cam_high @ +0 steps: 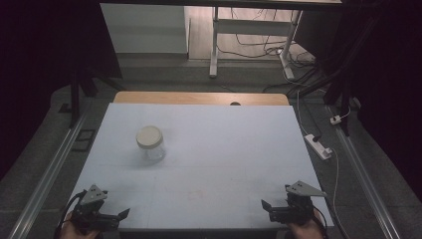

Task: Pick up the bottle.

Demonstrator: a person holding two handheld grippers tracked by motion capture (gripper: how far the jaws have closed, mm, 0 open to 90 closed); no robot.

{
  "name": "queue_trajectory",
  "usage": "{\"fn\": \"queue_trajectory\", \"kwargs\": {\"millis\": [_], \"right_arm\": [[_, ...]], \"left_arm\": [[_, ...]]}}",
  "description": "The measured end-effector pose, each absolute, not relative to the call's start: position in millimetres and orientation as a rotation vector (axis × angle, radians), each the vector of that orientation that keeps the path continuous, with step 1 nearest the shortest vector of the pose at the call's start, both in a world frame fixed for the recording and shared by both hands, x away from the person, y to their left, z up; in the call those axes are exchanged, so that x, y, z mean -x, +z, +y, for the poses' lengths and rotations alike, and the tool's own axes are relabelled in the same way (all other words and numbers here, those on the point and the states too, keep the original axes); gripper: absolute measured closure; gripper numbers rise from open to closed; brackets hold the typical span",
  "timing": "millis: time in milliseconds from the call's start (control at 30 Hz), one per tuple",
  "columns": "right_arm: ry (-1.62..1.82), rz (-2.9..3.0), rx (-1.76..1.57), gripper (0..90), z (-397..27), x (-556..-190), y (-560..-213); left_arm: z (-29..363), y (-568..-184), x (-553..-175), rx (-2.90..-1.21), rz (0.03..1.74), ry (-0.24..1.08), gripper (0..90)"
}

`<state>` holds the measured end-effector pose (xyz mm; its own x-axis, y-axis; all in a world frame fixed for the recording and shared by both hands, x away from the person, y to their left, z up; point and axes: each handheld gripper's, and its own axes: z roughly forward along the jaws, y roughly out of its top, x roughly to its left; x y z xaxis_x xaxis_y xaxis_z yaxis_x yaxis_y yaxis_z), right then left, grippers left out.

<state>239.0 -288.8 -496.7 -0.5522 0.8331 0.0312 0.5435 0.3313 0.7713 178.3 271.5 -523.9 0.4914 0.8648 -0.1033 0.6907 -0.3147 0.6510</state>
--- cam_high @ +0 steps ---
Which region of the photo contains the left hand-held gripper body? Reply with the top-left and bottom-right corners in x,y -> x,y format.
71,183 -> 120,233

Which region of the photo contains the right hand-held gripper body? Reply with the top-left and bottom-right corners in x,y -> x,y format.
269,180 -> 327,227

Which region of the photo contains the clear glass jar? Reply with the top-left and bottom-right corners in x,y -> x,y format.
136,132 -> 166,163

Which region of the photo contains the cream round jar lid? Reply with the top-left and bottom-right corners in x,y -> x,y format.
135,124 -> 164,149

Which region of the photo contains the person's right hand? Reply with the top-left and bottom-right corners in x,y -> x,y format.
287,212 -> 325,239

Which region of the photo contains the person's left hand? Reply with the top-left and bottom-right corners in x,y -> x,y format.
59,212 -> 101,239

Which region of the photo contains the white power strip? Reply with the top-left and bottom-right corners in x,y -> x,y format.
304,133 -> 333,161

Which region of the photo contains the white board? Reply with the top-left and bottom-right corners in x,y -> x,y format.
69,103 -> 334,231

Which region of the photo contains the black metal stand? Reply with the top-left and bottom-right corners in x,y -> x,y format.
288,13 -> 382,137
59,64 -> 127,129

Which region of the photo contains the wooden table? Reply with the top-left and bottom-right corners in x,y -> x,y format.
112,92 -> 291,107

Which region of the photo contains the dark curtain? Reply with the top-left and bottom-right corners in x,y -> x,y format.
0,0 -> 123,182
341,0 -> 422,193

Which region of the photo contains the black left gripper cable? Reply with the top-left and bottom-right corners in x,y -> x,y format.
54,190 -> 88,239

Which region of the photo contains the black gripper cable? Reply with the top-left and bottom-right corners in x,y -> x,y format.
312,204 -> 330,239
54,190 -> 88,239

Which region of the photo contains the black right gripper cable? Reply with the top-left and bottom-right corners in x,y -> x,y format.
312,204 -> 330,239

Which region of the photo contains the metal floor rail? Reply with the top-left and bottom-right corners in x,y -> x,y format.
7,108 -> 90,239
325,105 -> 402,239

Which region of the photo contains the white cable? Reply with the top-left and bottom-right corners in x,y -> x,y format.
296,90 -> 340,213

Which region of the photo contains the black rectangular floor frame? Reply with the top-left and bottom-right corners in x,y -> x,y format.
71,128 -> 98,153

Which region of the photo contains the tangle of floor cables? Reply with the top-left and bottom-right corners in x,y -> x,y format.
217,8 -> 319,69

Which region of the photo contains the white desk frame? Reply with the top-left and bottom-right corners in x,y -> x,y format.
208,6 -> 304,81

